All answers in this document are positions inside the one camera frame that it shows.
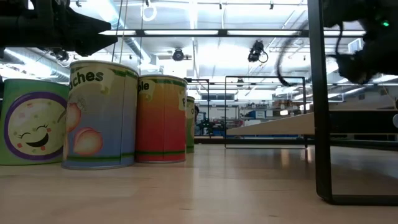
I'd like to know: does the black overhead camera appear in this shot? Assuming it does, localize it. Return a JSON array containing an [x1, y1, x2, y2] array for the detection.
[[248, 39, 269, 64]]

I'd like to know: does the blue peaches can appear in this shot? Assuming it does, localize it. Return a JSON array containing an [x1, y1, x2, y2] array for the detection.
[[61, 60, 139, 170]]

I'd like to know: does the black rig frame beam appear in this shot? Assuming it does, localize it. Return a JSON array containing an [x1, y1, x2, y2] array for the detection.
[[98, 29, 367, 37]]

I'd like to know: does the green oranges can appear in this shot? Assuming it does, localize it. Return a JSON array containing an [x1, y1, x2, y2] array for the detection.
[[185, 95, 196, 154]]

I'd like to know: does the black wire frame tray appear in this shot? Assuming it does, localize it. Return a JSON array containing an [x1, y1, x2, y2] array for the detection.
[[224, 0, 398, 206]]

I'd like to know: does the black aluminium table frame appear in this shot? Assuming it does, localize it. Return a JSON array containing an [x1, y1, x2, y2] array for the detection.
[[194, 136, 398, 152]]

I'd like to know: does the green smiling face can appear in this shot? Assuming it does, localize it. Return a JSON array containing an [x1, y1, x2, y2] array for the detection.
[[0, 78, 70, 166]]

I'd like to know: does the round black ceiling fixture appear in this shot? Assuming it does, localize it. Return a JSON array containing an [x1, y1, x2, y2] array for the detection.
[[172, 48, 186, 62]]

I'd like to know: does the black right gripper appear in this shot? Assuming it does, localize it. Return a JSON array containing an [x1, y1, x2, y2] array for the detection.
[[335, 27, 398, 85]]

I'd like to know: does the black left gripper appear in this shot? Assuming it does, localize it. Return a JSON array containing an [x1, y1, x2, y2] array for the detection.
[[0, 0, 118, 57]]

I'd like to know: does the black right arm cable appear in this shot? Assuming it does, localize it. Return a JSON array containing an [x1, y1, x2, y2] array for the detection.
[[275, 18, 312, 88]]

